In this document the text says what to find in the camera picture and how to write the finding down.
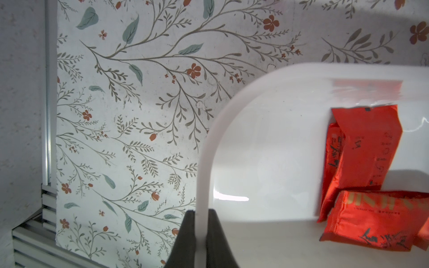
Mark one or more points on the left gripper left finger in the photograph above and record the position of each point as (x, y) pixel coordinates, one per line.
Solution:
(184, 248)

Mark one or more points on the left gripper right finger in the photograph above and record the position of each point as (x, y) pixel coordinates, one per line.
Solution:
(219, 254)

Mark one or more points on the white plastic storage box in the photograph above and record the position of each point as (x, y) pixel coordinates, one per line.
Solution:
(262, 163)

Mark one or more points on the red tea bag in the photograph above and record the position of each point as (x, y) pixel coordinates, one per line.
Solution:
(360, 147)
(386, 220)

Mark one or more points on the aluminium front rail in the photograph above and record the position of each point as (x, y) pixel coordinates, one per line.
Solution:
(34, 240)

